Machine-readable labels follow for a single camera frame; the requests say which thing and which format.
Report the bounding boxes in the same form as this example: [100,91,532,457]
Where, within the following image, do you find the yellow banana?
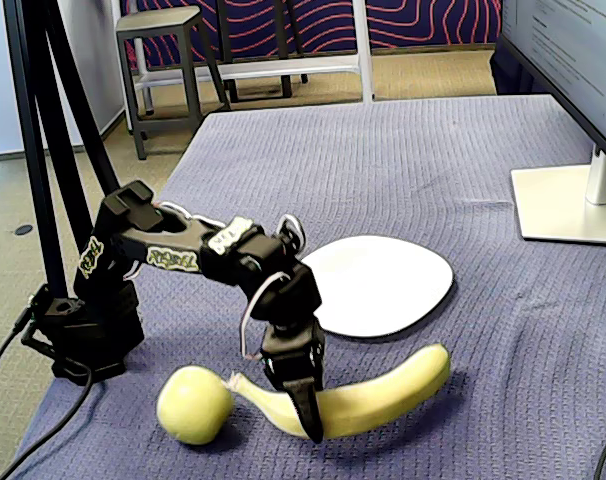
[225,342,452,441]

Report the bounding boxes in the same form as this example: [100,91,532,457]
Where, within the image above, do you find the white plate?
[300,234,455,339]

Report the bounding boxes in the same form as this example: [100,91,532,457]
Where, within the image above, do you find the green apple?
[156,364,236,447]

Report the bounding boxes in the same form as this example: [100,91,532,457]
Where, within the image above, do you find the blue woven cloth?
[12,94,606,480]

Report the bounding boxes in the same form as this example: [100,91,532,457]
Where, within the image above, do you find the silver monitor stand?
[510,143,606,247]

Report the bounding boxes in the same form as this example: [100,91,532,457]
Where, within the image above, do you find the black chair legs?
[215,0,310,103]

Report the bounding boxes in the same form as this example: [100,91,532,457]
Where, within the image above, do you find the black tripod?
[2,0,134,301]

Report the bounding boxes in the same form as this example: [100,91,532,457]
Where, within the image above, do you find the grey metal stool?
[114,5,232,162]

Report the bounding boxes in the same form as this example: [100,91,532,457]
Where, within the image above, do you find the purple panel with pink lines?
[120,0,502,69]

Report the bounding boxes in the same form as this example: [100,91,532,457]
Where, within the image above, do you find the computer monitor screen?
[493,0,606,172]

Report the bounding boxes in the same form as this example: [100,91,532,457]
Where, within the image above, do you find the red white servo wire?
[276,213,307,252]
[151,199,225,227]
[239,271,290,362]

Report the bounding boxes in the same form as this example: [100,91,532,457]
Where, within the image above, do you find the thick black power cable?
[0,362,94,480]

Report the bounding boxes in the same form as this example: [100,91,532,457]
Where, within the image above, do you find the white table frame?
[131,0,375,104]

